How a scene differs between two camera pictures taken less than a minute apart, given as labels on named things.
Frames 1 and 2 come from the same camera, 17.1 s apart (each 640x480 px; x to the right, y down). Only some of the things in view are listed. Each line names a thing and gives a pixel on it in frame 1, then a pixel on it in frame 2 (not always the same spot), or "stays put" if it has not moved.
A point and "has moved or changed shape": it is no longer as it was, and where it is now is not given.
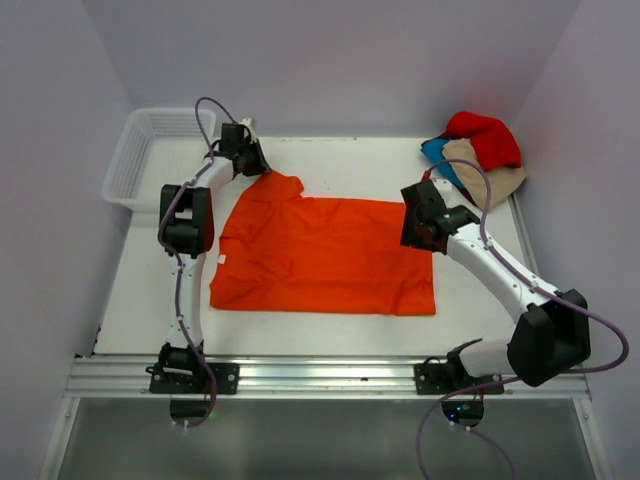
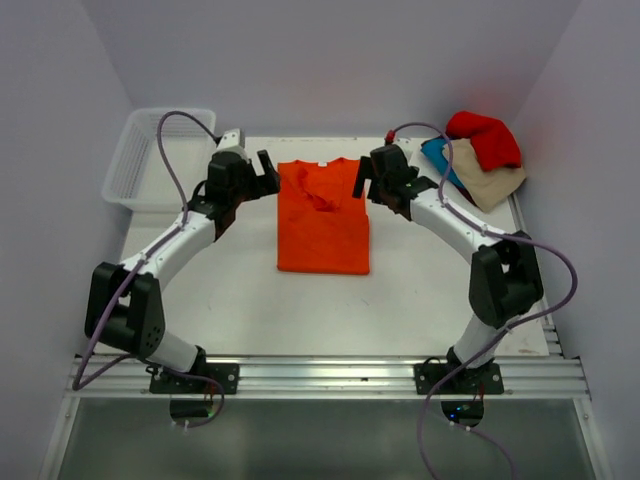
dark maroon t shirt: [467, 195] stays put
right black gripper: [415, 220] → [373, 175]
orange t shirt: [277, 250] has moved or changed shape
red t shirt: [491, 139] stays put
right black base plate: [443, 378] stays put
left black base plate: [226, 378] stays put
